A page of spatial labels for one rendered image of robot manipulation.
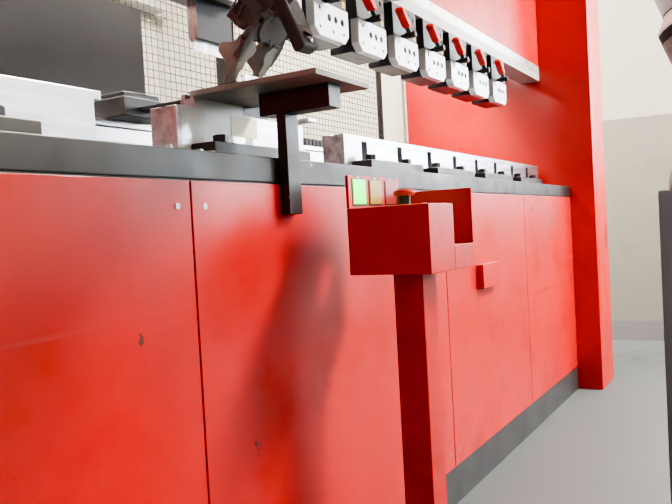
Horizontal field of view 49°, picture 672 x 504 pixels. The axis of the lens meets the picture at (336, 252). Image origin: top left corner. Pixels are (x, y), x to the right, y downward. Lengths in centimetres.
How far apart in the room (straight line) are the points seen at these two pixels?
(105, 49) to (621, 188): 335
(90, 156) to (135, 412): 34
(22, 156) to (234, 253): 40
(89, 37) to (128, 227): 96
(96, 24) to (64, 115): 84
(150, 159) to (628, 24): 395
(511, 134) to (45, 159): 268
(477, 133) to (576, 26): 61
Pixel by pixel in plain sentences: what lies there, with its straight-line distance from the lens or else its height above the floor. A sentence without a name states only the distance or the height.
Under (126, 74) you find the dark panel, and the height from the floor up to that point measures 116.
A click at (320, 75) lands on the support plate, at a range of 120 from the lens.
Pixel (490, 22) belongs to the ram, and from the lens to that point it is 282.
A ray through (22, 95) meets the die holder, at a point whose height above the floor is 95.
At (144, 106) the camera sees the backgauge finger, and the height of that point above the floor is 100.
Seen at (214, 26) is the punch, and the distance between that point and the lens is 144.
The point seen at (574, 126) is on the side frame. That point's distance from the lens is 332.
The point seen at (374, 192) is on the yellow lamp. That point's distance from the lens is 139.
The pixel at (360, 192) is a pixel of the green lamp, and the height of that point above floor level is 81.
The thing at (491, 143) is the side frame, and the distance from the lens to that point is 342.
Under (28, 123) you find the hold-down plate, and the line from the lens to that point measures 102.
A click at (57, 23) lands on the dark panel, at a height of 125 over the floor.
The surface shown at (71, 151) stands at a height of 86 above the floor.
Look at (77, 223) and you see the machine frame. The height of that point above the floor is 77.
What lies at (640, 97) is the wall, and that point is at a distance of 467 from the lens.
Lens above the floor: 74
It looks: 2 degrees down
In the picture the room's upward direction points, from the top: 3 degrees counter-clockwise
